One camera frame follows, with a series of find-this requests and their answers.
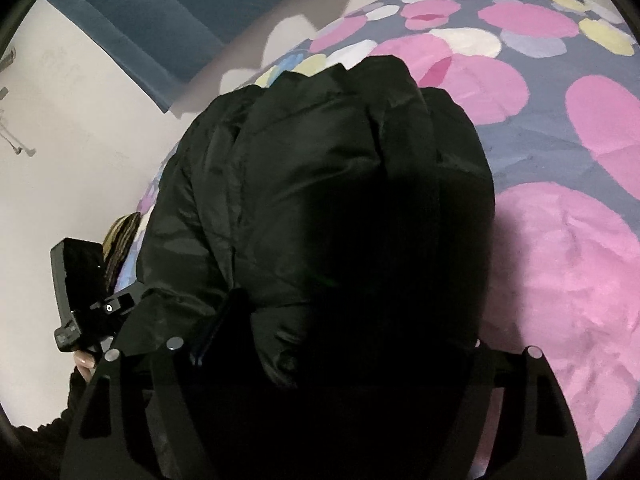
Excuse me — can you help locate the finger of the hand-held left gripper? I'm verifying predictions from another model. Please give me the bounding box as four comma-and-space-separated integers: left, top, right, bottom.
89, 291, 140, 320

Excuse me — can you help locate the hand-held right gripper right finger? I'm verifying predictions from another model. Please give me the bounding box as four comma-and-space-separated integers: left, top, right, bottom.
464, 344, 589, 480

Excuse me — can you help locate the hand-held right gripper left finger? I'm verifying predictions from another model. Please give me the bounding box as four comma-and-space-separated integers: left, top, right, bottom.
64, 289, 252, 480

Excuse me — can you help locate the black puffer jacket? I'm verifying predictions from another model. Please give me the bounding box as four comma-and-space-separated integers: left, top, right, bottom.
117, 55, 497, 480

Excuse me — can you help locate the person's left forearm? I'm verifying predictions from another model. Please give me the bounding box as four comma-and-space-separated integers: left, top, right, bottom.
9, 367, 93, 480

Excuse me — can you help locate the person's left hand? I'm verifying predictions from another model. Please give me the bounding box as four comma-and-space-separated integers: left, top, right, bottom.
73, 350, 99, 382

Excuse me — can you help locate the yellow and black striped cloth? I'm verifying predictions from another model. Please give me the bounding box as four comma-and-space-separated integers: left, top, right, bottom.
100, 211, 143, 295

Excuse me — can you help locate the grey blanket with coloured dots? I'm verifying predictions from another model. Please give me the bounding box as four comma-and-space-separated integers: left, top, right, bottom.
135, 0, 640, 476

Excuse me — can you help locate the blue curtain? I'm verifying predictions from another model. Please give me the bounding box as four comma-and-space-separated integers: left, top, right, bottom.
42, 0, 347, 114

